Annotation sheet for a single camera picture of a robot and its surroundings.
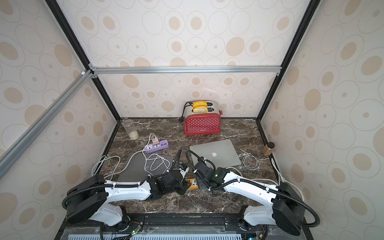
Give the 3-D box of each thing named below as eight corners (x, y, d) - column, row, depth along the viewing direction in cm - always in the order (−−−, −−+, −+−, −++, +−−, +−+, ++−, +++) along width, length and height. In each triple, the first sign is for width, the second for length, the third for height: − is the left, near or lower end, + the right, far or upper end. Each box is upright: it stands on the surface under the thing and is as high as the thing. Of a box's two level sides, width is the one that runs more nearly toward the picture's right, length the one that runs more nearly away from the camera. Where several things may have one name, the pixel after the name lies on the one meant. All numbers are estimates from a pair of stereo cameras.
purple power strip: (146, 154, 101) (145, 151, 98) (145, 148, 105) (144, 145, 102) (170, 148, 105) (169, 145, 102) (168, 142, 108) (167, 139, 105)
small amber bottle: (262, 156, 100) (268, 147, 92) (260, 150, 103) (266, 141, 95) (269, 156, 100) (275, 147, 92) (267, 150, 103) (273, 141, 95)
